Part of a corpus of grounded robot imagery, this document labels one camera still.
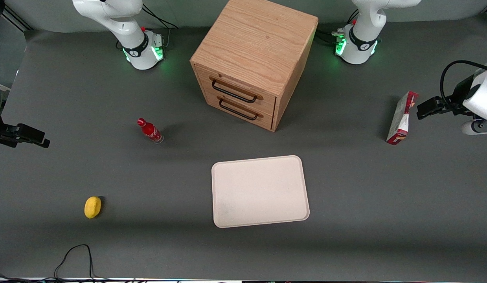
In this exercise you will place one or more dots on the beige rectangular tray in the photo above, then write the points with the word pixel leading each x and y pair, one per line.
pixel 259 192

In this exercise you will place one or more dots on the red cola bottle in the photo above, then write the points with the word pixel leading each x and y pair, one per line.
pixel 150 131

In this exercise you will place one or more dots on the wooden drawer front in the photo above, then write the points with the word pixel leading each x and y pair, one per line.
pixel 267 100
pixel 267 120

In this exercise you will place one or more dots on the yellow lemon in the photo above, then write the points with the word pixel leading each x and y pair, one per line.
pixel 92 207

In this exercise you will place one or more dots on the red cookie box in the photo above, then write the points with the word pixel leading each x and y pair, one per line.
pixel 400 122

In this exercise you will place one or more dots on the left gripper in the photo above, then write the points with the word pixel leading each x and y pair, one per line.
pixel 456 101

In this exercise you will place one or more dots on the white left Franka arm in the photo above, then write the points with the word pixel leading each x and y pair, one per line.
pixel 361 35

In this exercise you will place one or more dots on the black metal frame bar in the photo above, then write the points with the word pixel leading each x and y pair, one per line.
pixel 17 20

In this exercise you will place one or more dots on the light wooden drawer cabinet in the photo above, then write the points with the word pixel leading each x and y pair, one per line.
pixel 259 39

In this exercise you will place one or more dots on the dark grey table mat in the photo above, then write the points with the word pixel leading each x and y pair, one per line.
pixel 109 177

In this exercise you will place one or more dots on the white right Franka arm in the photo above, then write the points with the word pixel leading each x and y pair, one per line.
pixel 137 47

